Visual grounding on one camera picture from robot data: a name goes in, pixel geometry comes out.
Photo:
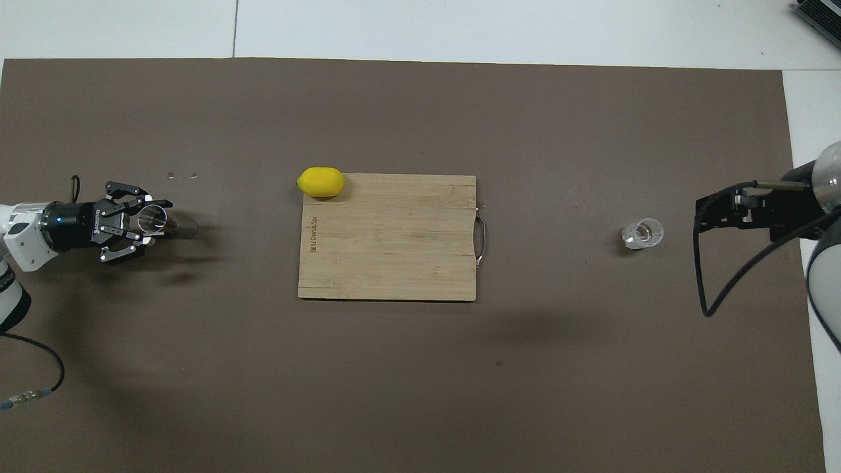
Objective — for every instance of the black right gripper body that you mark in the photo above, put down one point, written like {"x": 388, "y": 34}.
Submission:
{"x": 792, "y": 210}

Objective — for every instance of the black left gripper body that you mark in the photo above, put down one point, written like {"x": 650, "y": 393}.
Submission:
{"x": 79, "y": 225}

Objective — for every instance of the steel double jigger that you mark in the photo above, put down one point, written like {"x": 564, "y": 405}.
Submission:
{"x": 156, "y": 222}

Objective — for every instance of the small clear glass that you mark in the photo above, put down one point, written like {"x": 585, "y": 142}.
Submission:
{"x": 642, "y": 234}

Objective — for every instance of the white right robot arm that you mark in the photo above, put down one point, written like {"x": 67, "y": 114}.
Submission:
{"x": 829, "y": 174}

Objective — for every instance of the yellow lemon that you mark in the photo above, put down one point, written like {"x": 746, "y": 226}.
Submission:
{"x": 320, "y": 182}

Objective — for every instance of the grey ribbed device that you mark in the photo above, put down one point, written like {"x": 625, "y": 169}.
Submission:
{"x": 821, "y": 16}

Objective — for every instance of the wooden cutting board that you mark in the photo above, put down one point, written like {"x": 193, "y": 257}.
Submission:
{"x": 387, "y": 249}

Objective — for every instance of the brown table mat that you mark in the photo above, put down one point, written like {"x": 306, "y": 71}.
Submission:
{"x": 394, "y": 381}

